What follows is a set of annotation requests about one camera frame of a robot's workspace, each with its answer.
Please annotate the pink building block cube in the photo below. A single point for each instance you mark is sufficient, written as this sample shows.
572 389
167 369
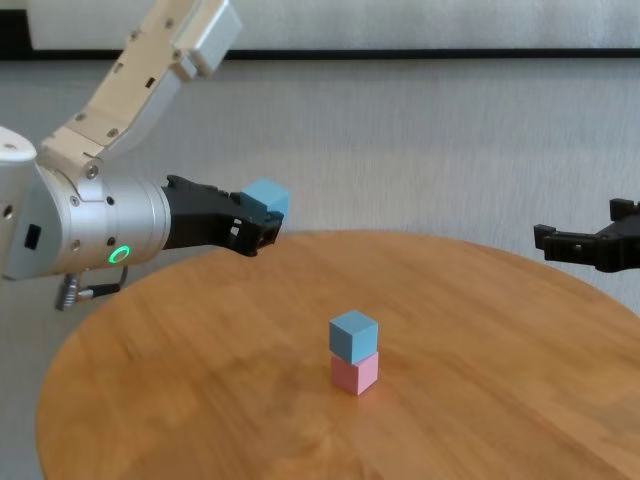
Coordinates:
354 375

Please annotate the black wall border strip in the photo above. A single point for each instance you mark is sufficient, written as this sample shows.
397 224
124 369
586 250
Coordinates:
430 54

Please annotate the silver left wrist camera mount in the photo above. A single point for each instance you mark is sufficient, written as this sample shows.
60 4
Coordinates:
150 75

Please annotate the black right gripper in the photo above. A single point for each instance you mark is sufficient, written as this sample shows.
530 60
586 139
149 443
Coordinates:
622 242

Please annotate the blue building block cube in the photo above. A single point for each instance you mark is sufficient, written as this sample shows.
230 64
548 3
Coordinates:
272 195
352 335

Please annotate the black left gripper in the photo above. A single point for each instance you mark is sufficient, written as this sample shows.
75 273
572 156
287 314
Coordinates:
200 220

